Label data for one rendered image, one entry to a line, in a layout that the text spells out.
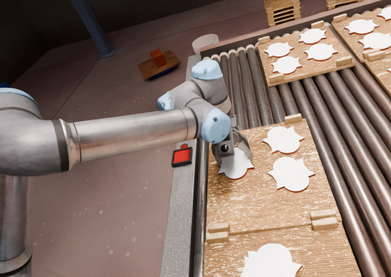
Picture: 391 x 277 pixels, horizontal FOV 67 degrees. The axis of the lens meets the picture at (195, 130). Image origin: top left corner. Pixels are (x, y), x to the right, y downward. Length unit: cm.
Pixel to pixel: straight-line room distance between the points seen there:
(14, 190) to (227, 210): 54
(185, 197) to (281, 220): 32
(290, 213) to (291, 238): 7
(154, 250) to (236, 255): 132
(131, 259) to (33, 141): 167
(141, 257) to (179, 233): 120
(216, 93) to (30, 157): 48
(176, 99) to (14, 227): 47
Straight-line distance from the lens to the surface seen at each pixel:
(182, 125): 63
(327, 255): 80
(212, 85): 79
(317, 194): 89
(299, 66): 138
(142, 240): 218
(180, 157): 111
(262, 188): 91
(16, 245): 84
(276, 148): 100
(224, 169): 98
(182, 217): 95
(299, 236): 82
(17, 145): 55
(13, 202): 76
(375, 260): 82
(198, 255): 87
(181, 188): 103
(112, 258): 223
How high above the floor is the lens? 165
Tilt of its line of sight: 37 degrees down
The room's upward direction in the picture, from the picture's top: 23 degrees counter-clockwise
